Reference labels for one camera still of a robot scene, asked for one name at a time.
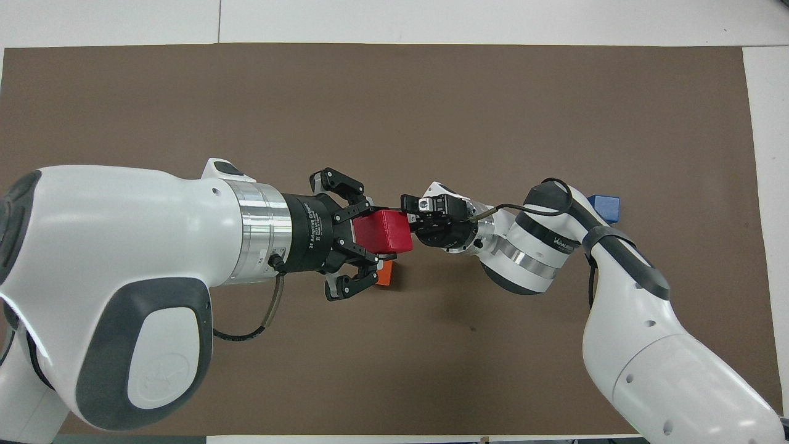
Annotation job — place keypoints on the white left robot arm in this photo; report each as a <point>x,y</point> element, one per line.
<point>123,246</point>

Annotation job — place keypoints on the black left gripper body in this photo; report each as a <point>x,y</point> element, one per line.
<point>308,233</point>

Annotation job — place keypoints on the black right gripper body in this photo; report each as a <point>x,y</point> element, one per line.
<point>444,233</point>

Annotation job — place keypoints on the brown table mat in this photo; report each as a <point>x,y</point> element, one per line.
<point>394,111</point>

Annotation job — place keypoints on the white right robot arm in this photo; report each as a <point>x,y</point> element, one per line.
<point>647,345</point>

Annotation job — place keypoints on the orange wooden block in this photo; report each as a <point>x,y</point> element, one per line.
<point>385,274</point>

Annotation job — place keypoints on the blue wooden block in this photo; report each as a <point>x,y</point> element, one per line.
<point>607,206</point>

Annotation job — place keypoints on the red wooden block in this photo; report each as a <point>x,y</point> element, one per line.
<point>382,231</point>

